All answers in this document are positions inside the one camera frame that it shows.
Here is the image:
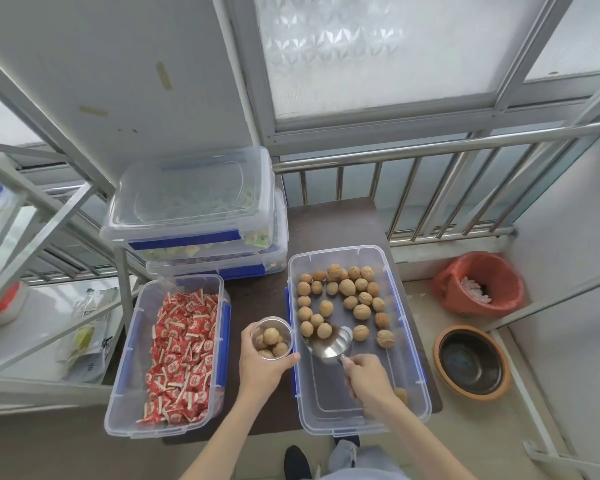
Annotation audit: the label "person's right hand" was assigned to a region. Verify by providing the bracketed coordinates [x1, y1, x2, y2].
[340, 353, 400, 413]

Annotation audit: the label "person's left hand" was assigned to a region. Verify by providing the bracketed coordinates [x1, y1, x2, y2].
[239, 322, 301, 396]

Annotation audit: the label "metal scoop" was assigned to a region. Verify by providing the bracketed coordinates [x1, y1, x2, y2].
[301, 325, 355, 368]

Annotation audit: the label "clear plastic cup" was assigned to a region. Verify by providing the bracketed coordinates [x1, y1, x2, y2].
[250, 316, 295, 363]

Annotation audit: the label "person's right forearm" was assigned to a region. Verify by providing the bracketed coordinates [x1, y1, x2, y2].
[364, 393, 465, 480]

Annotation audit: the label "person's left forearm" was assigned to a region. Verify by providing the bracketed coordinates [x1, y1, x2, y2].
[179, 384, 282, 480]

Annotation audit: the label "clear bin with blue clips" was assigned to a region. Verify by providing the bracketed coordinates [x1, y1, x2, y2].
[285, 245, 433, 438]
[103, 274, 231, 440]

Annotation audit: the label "group of loose walnuts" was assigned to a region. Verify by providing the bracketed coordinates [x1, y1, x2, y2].
[297, 264, 411, 408]

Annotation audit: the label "grey trousers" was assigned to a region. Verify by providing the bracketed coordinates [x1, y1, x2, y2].
[327, 439, 407, 480]

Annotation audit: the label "pile of red candy packets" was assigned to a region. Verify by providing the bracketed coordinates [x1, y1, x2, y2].
[137, 289, 220, 427]

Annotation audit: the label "clear lidded storage box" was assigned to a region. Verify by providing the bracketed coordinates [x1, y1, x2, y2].
[99, 146, 276, 261]
[144, 189, 290, 281]

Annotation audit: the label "brown glazed clay pot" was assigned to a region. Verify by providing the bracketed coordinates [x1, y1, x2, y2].
[433, 325, 512, 402]

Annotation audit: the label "heap of green yellow packets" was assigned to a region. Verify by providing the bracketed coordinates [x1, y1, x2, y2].
[140, 187, 273, 260]

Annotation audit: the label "white crumpled tissue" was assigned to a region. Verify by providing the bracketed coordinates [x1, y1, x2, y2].
[459, 277, 494, 302]

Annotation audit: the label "red bag lined waste bin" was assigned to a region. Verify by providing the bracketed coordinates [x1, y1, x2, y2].
[431, 251, 527, 316]

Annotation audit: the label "clear plastic packaging bag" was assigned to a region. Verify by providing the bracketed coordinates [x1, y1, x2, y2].
[56, 287, 119, 384]

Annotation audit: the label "steel balcony railing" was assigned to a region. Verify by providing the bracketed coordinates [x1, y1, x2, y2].
[272, 119, 600, 243]

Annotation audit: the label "grey metal shelf rack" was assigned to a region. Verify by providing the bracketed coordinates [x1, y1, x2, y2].
[0, 45, 148, 420]

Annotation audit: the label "white tub with red label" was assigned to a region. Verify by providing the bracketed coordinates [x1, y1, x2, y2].
[0, 281, 29, 330]

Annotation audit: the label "frosted glass window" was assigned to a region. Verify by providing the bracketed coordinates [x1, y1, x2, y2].
[215, 0, 600, 156]

